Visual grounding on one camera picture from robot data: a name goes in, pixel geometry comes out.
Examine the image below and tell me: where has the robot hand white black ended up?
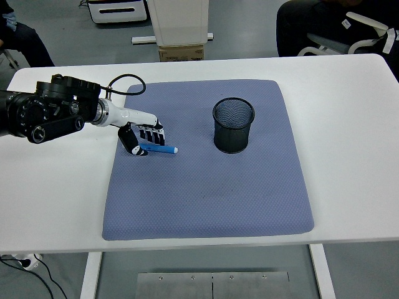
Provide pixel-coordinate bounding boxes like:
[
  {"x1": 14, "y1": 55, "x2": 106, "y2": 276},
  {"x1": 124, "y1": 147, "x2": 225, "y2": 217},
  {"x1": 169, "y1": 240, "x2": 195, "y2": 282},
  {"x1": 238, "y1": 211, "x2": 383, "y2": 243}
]
[{"x1": 105, "y1": 100, "x2": 166, "y2": 158}]

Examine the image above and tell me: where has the white grey office chair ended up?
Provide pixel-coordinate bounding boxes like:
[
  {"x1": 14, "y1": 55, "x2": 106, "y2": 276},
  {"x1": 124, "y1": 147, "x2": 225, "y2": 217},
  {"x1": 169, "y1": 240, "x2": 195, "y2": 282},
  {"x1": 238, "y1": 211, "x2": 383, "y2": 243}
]
[{"x1": 297, "y1": 11, "x2": 390, "y2": 57}]

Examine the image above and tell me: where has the white table leg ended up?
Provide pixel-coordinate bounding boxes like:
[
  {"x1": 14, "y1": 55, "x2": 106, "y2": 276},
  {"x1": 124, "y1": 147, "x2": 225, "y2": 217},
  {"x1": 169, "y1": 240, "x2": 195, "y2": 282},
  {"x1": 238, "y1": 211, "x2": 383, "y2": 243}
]
[
  {"x1": 308, "y1": 244, "x2": 337, "y2": 299},
  {"x1": 79, "y1": 251, "x2": 103, "y2": 299}
]

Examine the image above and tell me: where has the brown cardboard box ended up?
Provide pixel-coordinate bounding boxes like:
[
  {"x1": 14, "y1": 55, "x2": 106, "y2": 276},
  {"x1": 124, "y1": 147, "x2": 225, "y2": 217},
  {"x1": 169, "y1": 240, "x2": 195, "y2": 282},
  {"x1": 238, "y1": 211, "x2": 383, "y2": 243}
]
[{"x1": 158, "y1": 44, "x2": 206, "y2": 62}]

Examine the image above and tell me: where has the black garment with white tag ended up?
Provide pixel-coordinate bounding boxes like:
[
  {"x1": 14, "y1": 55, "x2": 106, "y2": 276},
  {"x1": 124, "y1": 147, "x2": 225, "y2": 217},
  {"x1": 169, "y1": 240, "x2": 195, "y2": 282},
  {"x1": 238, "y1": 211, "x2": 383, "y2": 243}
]
[{"x1": 372, "y1": 28, "x2": 399, "y2": 57}]

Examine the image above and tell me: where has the blue-grey textured mat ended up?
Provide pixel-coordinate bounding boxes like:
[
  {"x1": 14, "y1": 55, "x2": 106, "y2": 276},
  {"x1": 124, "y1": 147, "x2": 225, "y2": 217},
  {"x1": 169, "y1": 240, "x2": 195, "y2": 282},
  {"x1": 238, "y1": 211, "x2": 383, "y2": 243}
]
[{"x1": 102, "y1": 79, "x2": 315, "y2": 241}]

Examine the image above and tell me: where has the white power strip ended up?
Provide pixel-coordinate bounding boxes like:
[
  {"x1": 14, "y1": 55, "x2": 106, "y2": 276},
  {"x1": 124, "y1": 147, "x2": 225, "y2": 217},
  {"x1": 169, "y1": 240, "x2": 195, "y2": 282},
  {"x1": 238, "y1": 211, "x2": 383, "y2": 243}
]
[{"x1": 12, "y1": 252, "x2": 43, "y2": 270}]

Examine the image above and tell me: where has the white appliance with black slot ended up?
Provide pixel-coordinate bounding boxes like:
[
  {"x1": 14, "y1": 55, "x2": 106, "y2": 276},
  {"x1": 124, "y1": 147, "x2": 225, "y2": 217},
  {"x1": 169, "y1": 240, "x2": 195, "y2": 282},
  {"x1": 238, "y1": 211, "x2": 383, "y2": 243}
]
[{"x1": 87, "y1": 0, "x2": 149, "y2": 24}]

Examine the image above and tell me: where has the black mesh pen holder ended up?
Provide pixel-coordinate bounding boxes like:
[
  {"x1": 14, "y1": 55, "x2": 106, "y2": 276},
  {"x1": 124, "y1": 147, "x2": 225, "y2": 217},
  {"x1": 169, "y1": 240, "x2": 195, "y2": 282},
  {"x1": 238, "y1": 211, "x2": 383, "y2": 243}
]
[{"x1": 212, "y1": 97, "x2": 256, "y2": 154}]

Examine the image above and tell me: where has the black floor cable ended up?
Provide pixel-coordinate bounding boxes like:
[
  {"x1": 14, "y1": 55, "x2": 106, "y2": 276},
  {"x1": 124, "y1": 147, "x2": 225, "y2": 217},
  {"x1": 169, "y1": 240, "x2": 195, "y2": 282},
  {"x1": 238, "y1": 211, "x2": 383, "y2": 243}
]
[{"x1": 0, "y1": 255, "x2": 68, "y2": 299}]

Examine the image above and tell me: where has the white floor base bar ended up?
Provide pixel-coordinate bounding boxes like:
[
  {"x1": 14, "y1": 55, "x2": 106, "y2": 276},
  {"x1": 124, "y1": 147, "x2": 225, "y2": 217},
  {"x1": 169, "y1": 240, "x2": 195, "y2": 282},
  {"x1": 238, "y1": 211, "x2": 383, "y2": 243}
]
[{"x1": 132, "y1": 32, "x2": 215, "y2": 44}]

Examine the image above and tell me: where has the blue marker with white cap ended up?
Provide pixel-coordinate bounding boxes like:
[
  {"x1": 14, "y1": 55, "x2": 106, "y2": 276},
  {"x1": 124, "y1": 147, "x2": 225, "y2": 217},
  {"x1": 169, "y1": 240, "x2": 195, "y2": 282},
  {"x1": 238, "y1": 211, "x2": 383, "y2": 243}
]
[{"x1": 140, "y1": 143, "x2": 179, "y2": 154}]

